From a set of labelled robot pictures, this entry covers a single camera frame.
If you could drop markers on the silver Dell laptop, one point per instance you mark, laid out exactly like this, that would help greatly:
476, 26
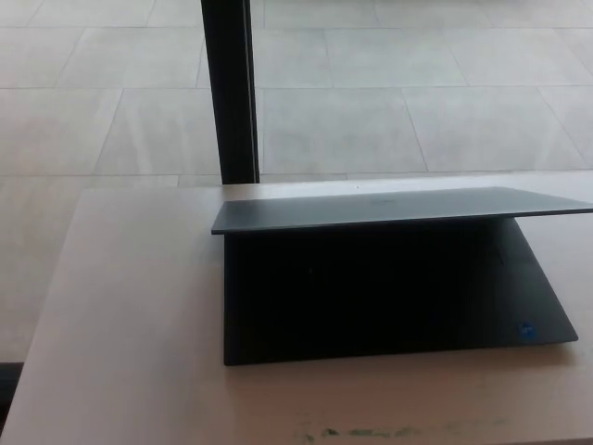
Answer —
370, 296

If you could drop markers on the black vertical window frame post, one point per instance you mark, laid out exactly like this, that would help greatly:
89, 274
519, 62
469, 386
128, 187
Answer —
230, 92

